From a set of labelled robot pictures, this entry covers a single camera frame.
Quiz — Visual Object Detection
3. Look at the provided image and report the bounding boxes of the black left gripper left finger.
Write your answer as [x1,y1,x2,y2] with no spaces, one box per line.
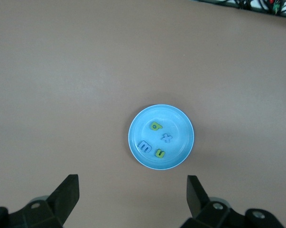
[0,174,80,228]

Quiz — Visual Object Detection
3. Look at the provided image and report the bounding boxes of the tangled black cables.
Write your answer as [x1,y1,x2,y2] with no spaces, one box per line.
[187,0,286,17]

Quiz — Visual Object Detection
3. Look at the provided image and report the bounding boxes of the blue plate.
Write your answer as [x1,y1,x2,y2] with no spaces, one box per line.
[128,104,195,171]

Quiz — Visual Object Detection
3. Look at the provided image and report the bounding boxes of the green foam lowercase q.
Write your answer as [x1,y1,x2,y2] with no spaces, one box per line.
[149,121,163,132]

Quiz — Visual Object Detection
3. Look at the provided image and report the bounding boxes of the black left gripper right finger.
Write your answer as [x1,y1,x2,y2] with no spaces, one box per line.
[182,175,286,228]

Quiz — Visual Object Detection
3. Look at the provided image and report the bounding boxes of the blue foam lowercase m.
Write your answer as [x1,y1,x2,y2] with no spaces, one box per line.
[137,140,152,154]

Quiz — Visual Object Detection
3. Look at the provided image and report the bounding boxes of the brown table cover sheet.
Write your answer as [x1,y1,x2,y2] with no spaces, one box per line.
[0,0,286,228]

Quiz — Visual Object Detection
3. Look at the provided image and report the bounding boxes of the blue foam lowercase x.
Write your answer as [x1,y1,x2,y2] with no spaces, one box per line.
[161,133,174,144]

